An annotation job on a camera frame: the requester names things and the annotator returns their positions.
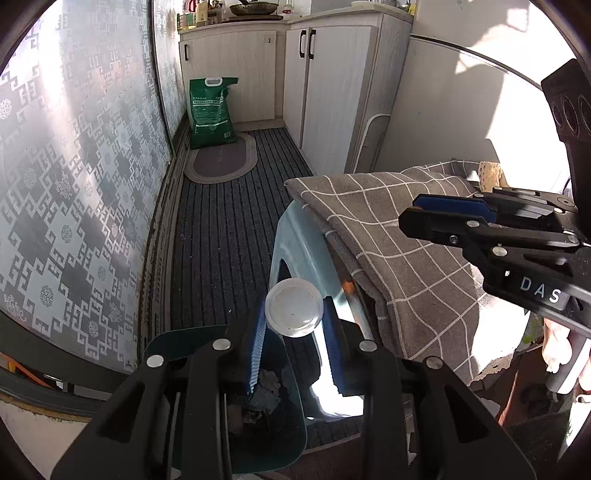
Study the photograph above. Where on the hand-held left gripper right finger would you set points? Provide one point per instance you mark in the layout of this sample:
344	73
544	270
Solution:
334	353

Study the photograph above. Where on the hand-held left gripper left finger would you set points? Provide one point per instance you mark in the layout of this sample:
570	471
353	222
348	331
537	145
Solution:
256	353

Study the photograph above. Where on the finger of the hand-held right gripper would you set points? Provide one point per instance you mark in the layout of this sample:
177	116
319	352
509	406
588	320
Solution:
438	228
452	204

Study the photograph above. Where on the white plastic lid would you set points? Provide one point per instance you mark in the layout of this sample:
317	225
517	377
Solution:
293	307

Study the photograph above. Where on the dark green trash bin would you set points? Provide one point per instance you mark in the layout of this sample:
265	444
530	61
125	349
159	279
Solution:
291	434

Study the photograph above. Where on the person's right hand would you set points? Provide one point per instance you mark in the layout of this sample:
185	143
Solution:
556	344

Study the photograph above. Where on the beige textured cushion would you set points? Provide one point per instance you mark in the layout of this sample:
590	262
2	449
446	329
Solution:
490	175

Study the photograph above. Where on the grey checked cloth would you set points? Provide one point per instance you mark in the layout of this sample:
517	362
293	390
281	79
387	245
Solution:
392	240

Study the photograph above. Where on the white panel with dark trim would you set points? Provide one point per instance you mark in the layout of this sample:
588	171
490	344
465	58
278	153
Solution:
461	106

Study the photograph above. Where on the white folded stool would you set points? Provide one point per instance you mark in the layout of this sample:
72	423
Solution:
371	143

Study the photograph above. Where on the light blue plastic stool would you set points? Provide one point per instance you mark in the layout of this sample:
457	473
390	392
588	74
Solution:
300	249

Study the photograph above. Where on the dark striped floor mat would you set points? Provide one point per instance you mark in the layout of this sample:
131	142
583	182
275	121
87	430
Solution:
221	240

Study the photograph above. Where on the cream lace cloth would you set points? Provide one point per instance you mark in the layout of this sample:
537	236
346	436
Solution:
491	367

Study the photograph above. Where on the tall white kitchen cabinet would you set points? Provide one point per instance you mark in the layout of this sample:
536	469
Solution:
341	83

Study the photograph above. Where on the grey oval mat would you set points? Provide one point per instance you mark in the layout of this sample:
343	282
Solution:
221	159

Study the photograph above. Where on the patterned frosted glass door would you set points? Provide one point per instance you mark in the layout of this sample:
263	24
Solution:
78	184
166	60

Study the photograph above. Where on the low white kitchen cabinet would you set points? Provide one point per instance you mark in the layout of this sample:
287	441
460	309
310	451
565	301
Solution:
231	74

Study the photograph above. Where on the wooden cutting board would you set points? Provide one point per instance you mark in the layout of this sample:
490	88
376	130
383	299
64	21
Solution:
254	17

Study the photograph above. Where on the frying pan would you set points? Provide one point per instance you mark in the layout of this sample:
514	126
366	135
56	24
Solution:
254	7

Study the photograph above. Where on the group of kitchen bottles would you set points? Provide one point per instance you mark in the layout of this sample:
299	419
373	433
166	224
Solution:
201	14

